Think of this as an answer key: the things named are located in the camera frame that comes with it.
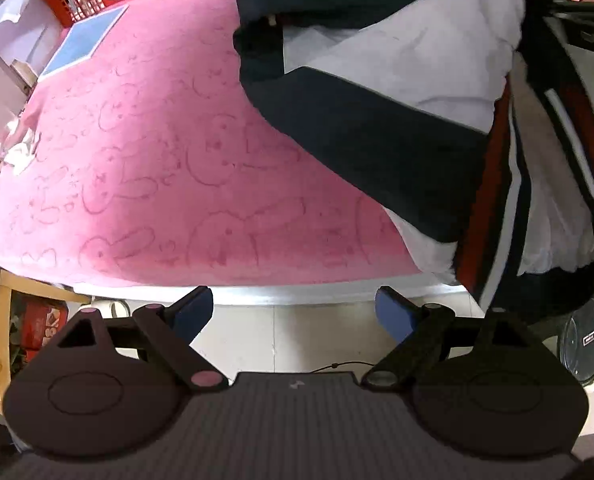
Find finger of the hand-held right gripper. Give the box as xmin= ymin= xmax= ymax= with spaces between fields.
xmin=524 ymin=0 xmax=594 ymax=58

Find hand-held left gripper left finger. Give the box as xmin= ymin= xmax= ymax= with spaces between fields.
xmin=57 ymin=285 xmax=230 ymax=393

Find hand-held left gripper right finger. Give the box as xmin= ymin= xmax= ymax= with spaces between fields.
xmin=362 ymin=285 xmax=548 ymax=391

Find white and navy jacket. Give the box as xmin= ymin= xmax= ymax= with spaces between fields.
xmin=232 ymin=0 xmax=594 ymax=328

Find pink rabbit-print blanket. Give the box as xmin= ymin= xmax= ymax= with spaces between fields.
xmin=0 ymin=0 xmax=594 ymax=288

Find round black appliance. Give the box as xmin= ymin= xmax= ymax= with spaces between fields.
xmin=558 ymin=294 xmax=594 ymax=387

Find white crumpled tissue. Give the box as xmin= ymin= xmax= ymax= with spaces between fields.
xmin=0 ymin=117 xmax=42 ymax=177

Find blue paper sheet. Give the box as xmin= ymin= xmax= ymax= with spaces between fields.
xmin=38 ymin=5 xmax=129 ymax=79

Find black cable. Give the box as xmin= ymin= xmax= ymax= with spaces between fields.
xmin=309 ymin=360 xmax=378 ymax=375

